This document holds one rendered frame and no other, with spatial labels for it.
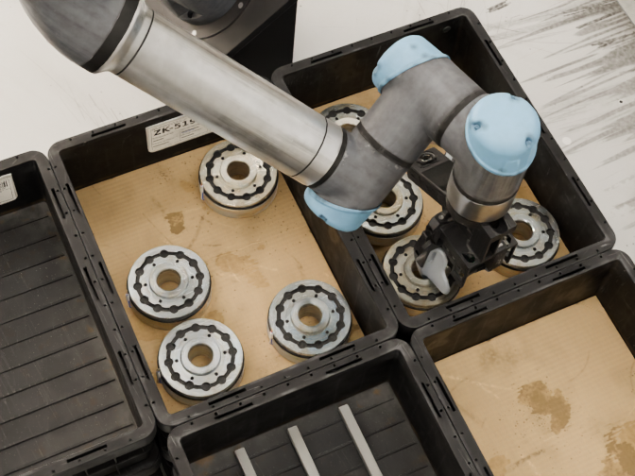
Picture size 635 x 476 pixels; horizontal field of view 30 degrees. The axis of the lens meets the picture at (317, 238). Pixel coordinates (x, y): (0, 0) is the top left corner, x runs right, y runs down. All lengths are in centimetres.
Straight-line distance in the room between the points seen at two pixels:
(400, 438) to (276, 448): 15
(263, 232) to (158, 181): 16
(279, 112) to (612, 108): 78
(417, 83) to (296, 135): 14
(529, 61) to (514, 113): 69
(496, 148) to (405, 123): 11
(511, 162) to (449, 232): 20
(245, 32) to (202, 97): 44
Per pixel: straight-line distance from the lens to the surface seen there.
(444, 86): 125
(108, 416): 144
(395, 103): 126
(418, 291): 149
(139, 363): 136
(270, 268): 151
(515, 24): 195
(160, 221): 155
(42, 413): 146
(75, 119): 179
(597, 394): 151
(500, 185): 125
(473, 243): 136
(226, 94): 121
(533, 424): 148
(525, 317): 151
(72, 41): 116
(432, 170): 141
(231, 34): 165
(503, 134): 120
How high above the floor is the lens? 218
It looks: 62 degrees down
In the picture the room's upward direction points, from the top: 8 degrees clockwise
